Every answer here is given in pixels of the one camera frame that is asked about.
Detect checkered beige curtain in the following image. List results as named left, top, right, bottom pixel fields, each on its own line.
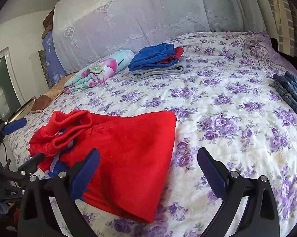
left=268, top=0, right=297, bottom=57

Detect red striped track pants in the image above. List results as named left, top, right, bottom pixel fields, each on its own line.
left=29, top=110, right=177, bottom=223

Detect blue denim jeans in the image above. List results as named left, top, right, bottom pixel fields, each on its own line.
left=273, top=71, right=297, bottom=114

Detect folded red garment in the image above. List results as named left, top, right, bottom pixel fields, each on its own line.
left=160, top=47, right=184, bottom=66

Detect window with white frame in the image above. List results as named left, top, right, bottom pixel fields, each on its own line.
left=0, top=48, right=25, bottom=120

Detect folded blue garment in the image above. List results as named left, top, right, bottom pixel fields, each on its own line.
left=128, top=43, right=175, bottom=71

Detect folded teal floral quilt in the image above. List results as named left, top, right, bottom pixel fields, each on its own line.
left=64, top=50, right=135, bottom=92

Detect wooden bedside frame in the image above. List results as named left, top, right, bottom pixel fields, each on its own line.
left=7, top=96, right=37, bottom=124

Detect folded grey garment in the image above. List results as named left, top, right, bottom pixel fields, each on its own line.
left=129, top=57, right=187, bottom=82

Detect blue patterned hanging cloth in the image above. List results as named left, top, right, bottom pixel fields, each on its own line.
left=42, top=31, right=67, bottom=86

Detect brown pillow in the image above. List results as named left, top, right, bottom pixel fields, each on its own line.
left=30, top=72, right=76, bottom=113

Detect purple floral bedspread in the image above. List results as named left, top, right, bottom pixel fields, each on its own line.
left=8, top=32, right=297, bottom=236

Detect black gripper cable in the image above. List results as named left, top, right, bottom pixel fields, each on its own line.
left=1, top=141, right=12, bottom=168

